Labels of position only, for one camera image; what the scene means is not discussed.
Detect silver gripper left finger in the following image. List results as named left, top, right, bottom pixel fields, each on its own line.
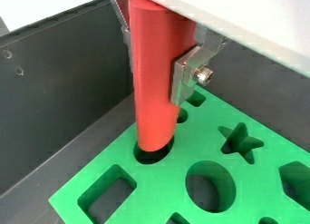
left=109, top=0, right=135, bottom=73

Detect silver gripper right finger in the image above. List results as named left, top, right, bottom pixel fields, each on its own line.
left=171, top=24, right=226, bottom=106

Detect red oval peg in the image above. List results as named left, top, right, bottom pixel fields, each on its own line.
left=127, top=0, right=195, bottom=151

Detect green shape board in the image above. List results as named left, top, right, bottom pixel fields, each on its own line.
left=50, top=89, right=310, bottom=224

